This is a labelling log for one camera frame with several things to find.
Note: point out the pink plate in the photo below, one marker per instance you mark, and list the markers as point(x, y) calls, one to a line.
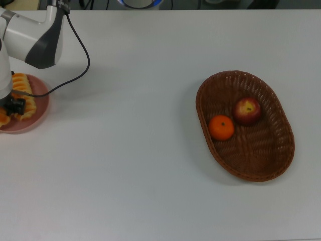
point(40, 105)

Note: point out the red toy apple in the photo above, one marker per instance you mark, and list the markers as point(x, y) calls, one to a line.
point(247, 111)

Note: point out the toy orange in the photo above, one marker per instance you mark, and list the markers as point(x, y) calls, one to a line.
point(221, 127)

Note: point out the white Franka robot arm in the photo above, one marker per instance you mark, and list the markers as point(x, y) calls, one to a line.
point(25, 35)

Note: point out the brown woven basket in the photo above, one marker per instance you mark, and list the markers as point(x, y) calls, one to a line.
point(263, 155)

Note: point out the braided toy bread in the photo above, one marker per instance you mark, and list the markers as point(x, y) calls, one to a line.
point(3, 119)

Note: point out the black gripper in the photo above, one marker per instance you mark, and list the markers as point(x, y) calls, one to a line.
point(16, 106)

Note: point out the ridged striped toy bread roll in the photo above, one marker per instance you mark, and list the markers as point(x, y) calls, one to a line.
point(21, 84)

